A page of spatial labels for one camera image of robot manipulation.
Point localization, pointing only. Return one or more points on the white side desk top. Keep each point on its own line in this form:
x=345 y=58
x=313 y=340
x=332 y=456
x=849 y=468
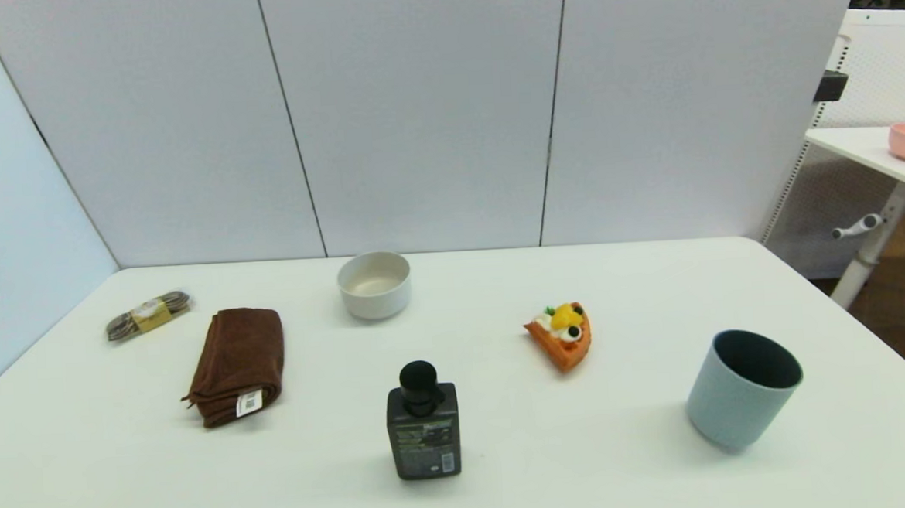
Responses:
x=869 y=147

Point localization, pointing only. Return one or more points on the black bottle with cap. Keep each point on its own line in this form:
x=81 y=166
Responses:
x=423 y=433

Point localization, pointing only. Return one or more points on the black box on panel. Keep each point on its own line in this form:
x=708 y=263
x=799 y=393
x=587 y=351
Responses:
x=830 y=86

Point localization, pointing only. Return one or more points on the white perforated panel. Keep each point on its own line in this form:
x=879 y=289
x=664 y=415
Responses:
x=888 y=68

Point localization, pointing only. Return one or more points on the brown towel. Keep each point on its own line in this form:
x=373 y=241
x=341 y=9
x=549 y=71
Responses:
x=237 y=358

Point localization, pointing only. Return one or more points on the beige round bowl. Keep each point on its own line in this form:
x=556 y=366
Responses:
x=375 y=302

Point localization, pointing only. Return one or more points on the light blue cup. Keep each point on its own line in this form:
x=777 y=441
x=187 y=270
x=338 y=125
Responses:
x=728 y=406

